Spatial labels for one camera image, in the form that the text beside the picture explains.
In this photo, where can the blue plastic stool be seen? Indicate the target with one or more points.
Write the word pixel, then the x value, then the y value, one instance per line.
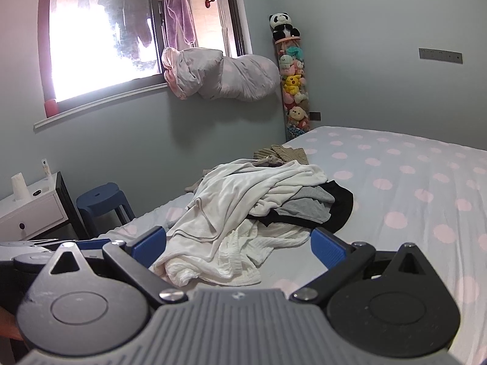
pixel 99 196

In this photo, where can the white nightstand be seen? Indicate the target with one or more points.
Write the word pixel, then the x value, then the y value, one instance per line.
pixel 30 213

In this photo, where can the small white tube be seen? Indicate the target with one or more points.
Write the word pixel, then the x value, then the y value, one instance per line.
pixel 46 169

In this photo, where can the black garment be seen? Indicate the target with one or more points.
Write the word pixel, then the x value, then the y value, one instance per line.
pixel 342 205

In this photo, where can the grey garment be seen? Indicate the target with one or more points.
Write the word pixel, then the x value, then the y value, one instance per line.
pixel 304 205

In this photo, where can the white crinkled garment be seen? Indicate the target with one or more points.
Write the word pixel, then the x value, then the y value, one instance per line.
pixel 236 258

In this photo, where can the dark wall socket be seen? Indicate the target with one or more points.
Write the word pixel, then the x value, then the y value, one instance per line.
pixel 315 116

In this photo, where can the panda plush toy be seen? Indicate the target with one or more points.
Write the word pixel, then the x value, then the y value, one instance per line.
pixel 281 22

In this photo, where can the clear tube of plush toys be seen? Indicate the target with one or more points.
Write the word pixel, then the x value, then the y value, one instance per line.
pixel 293 83

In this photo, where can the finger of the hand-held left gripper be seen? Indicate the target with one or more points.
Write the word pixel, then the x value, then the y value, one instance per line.
pixel 93 244

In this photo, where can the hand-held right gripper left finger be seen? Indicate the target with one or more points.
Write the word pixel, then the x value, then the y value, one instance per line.
pixel 148 245

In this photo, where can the white sweatshirt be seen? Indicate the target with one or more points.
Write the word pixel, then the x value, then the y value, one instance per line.
pixel 228 197

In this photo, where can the rolled grey dotted duvet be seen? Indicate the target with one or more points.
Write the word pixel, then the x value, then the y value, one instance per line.
pixel 236 80

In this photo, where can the grey wall panel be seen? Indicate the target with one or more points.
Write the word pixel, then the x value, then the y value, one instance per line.
pixel 441 55

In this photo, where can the pink cylinder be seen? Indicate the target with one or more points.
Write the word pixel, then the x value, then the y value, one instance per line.
pixel 50 108

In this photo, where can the khaki knit sweater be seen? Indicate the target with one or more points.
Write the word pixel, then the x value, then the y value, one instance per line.
pixel 289 154

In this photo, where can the red wall fixture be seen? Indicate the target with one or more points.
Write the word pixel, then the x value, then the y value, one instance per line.
pixel 208 3

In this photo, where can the window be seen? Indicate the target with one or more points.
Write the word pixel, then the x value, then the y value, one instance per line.
pixel 95 64

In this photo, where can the bed with pink dotted sheet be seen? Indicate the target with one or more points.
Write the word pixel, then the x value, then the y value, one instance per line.
pixel 399 197

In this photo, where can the dark hanging garment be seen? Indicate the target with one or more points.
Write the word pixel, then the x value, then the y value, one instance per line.
pixel 137 11
pixel 112 3

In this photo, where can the purple fleece garment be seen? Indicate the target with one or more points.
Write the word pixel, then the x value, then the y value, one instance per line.
pixel 179 15

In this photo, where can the white paper cup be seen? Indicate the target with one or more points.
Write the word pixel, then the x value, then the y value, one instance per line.
pixel 19 188

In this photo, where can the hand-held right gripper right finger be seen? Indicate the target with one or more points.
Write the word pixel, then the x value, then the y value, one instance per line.
pixel 327 249

